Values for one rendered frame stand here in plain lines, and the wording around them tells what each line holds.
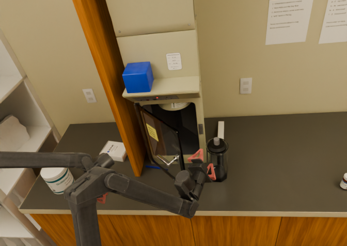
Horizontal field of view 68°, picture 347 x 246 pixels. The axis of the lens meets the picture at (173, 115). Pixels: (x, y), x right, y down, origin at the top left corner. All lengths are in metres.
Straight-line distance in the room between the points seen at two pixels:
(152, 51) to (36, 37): 0.90
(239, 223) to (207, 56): 0.93
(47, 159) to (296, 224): 1.19
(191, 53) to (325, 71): 0.93
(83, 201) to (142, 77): 0.53
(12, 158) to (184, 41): 0.75
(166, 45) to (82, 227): 0.71
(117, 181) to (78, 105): 1.29
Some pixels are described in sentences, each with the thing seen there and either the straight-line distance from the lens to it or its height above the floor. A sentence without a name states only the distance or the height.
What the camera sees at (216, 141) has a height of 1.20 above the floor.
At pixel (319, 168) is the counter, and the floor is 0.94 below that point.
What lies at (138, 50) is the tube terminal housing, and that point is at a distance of 1.11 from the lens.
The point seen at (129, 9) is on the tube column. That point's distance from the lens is 1.05.
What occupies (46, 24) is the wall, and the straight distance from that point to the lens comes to 1.73.
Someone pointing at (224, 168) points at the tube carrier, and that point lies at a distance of 1.36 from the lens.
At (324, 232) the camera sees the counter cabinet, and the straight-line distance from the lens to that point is 1.64.
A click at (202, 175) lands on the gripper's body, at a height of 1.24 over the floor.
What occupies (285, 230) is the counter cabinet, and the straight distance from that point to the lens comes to 1.58.
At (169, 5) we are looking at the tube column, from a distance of 1.02.
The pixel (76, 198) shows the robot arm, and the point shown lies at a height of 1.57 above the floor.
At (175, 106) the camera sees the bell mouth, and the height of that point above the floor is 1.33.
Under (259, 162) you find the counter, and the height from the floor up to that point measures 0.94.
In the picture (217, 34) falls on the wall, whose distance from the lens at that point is 1.52.
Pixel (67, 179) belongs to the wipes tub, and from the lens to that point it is 1.57.
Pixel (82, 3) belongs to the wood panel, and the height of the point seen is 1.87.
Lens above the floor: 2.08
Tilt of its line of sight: 38 degrees down
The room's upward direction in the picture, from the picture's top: 10 degrees counter-clockwise
